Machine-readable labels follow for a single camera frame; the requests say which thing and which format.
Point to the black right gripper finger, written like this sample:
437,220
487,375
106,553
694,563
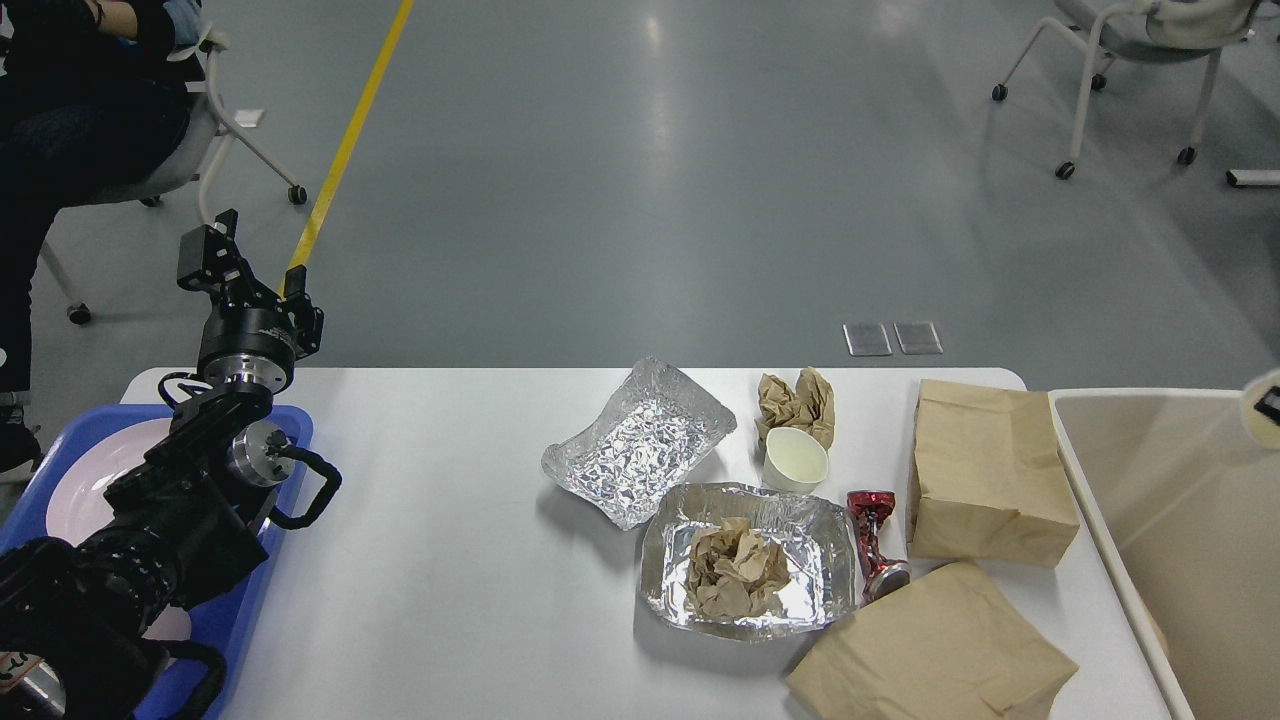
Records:
1268,404

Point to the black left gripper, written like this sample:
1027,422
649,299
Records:
241,341

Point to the white paper cup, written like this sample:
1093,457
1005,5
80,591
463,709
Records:
794,461
1263,431

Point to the pink plate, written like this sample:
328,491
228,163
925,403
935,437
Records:
77,507

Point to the brown paper bag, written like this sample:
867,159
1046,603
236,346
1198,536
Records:
987,481
947,646

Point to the foil tray with paper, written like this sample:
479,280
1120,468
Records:
813,535

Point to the brown paper ball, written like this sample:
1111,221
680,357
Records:
735,572

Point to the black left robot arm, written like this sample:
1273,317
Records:
184,525

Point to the beige plastic bin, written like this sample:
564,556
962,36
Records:
1181,500

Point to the white floor tag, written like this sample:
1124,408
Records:
249,118

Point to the grey office chair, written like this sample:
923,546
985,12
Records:
210,133

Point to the white object at right edge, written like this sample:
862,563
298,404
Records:
1253,178

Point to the person in black clothes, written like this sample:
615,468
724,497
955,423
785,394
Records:
89,99

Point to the blue plastic tray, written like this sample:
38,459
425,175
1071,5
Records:
225,623

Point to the pink mug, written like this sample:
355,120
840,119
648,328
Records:
173,624

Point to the silver floor outlet plates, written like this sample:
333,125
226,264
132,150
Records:
881,340

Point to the grey chair in background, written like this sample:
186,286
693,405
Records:
1144,32

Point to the empty crumpled foil tray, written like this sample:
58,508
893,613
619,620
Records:
654,429

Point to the crushed red soda can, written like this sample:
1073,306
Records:
869,510

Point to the small crumpled brown paper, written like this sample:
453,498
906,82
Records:
809,406

